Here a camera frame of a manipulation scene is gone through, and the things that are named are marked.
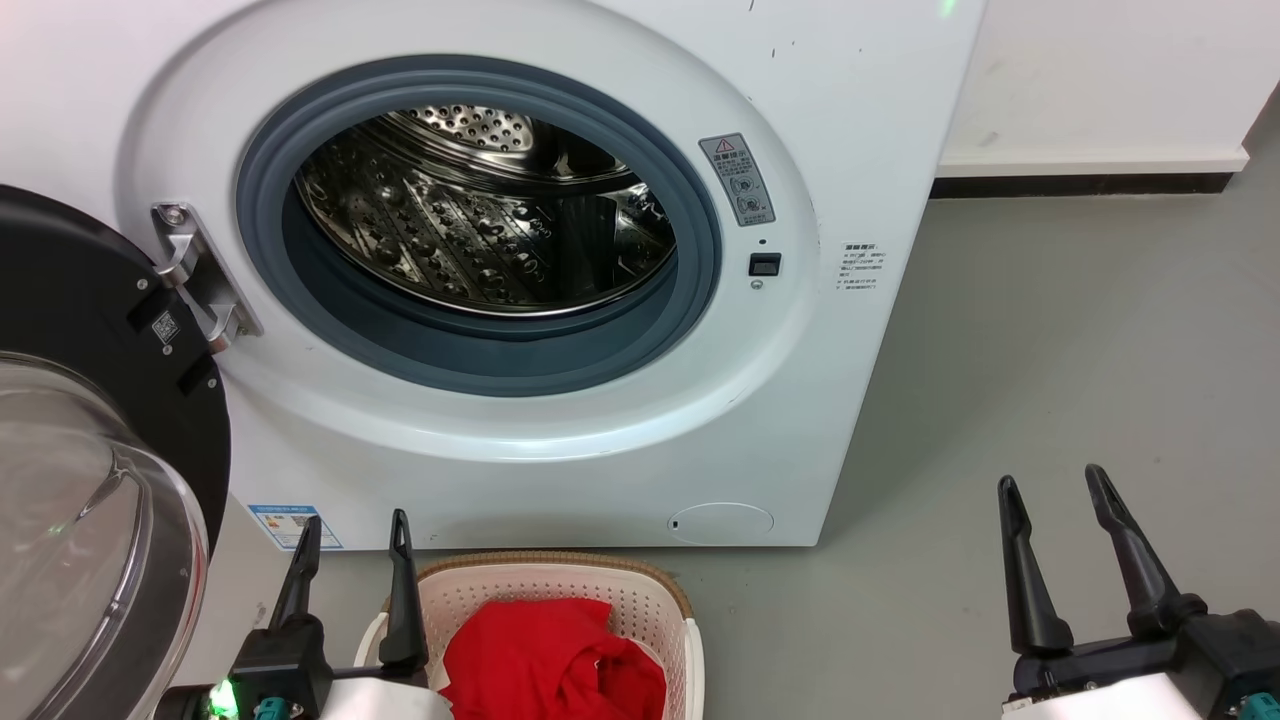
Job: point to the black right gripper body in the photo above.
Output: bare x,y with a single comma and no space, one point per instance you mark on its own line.
1180,665

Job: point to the cream plastic laundry basket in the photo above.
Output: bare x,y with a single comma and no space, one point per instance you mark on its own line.
560,578

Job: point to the black door latch slot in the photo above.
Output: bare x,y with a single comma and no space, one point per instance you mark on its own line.
764,264

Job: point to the small text instruction sticker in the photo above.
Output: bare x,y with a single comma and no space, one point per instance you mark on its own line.
860,266

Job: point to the black glass washer door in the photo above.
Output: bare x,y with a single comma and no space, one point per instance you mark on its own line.
70,330

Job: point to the stainless steel washing machine drum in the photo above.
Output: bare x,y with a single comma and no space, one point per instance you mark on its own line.
470,220

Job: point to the blue energy label sticker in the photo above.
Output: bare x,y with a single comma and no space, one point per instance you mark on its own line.
293,526

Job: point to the black wall baseboard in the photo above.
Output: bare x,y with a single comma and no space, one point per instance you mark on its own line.
1080,185

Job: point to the round drain filter cover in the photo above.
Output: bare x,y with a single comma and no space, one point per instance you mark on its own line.
720,523

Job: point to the white front-load washing machine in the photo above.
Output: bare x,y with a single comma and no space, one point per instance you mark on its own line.
820,120

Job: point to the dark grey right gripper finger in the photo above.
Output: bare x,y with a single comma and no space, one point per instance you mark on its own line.
1030,580
1135,560

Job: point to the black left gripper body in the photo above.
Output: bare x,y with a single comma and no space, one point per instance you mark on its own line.
285,670

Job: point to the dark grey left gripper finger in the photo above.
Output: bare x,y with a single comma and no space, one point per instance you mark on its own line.
403,610
297,580

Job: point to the grey warning sticker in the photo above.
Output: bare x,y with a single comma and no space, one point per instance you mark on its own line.
737,180

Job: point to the red cloth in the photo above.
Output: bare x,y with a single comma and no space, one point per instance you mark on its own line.
550,665

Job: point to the silver metal door hinge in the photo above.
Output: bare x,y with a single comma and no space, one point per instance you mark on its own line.
200,275

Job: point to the grey rubber door gasket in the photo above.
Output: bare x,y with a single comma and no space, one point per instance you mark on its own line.
350,330

